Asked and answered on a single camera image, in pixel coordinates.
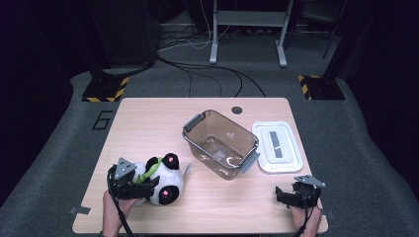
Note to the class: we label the thin black stand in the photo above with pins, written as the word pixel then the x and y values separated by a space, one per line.
pixel 333 33

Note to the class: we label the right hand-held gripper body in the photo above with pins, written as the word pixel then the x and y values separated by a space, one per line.
pixel 308 197

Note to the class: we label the black stand with striped base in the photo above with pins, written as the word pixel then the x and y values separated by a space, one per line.
pixel 103 89
pixel 324 88

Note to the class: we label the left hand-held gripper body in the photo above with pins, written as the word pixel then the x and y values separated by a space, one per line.
pixel 123 184

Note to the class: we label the panda plush toy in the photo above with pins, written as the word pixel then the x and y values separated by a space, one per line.
pixel 171 179

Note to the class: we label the dark curtain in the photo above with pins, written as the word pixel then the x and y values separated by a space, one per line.
pixel 29 98
pixel 392 82

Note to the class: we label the brown transparent storage box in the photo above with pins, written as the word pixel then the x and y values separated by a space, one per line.
pixel 219 144

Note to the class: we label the white storage box lid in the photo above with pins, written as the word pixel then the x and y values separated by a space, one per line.
pixel 290 158

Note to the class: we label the person's left hand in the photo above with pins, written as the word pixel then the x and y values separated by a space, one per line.
pixel 113 214

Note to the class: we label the person's right hand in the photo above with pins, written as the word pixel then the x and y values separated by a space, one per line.
pixel 313 219

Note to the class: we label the grey tape piece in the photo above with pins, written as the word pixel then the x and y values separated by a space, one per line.
pixel 80 210
pixel 329 214

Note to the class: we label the white metal stand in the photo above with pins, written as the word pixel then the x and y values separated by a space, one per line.
pixel 250 18

